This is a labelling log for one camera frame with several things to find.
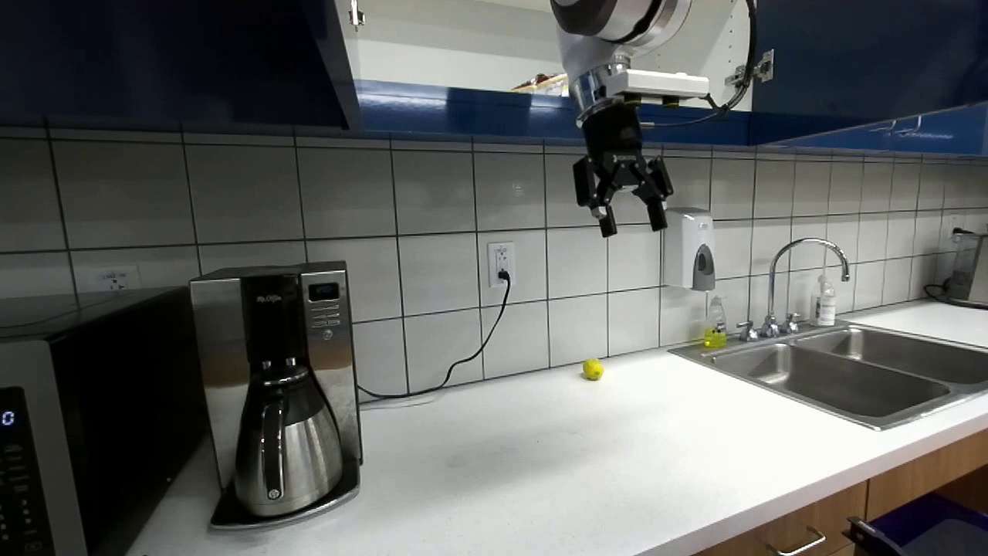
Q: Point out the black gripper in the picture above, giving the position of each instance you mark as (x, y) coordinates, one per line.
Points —
(615, 160)

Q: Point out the fritos snack pack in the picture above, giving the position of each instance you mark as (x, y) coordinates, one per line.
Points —
(544, 83)

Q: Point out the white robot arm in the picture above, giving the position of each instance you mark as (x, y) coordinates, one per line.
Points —
(598, 40)

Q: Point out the blue upper cabinet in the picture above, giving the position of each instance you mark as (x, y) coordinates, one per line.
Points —
(848, 62)

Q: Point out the wooden lower cabinet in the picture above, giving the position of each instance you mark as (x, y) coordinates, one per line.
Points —
(817, 530)

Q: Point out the blue cabinet door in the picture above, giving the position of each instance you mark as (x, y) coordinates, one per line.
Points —
(174, 62)

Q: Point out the white soap dispenser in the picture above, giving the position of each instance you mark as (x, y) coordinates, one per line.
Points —
(688, 256)

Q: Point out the yellow dish soap bottle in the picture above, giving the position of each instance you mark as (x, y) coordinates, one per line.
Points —
(715, 323)

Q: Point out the yellow lemon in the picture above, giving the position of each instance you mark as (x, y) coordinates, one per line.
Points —
(591, 369)

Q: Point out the chrome sink faucet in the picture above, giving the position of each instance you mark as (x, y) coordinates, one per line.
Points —
(787, 307)

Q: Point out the small white bottle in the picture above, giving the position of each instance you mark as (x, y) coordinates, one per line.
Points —
(825, 304)

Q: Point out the stainless steel sink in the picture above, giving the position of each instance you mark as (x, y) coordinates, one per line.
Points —
(861, 374)

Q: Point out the dark appliance far right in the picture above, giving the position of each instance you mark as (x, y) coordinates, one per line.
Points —
(966, 280)

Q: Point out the black coffee maker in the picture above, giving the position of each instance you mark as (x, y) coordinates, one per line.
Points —
(245, 315)

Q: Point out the steel coffee carafe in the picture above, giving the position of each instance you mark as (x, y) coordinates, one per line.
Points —
(287, 449)

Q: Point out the blue chair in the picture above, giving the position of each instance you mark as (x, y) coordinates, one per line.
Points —
(928, 526)

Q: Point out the black microwave oven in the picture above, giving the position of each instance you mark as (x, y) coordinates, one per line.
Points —
(99, 410)

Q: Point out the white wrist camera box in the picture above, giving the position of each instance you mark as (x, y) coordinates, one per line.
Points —
(663, 83)

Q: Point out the white wall outlet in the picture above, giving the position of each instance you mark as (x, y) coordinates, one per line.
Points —
(502, 264)

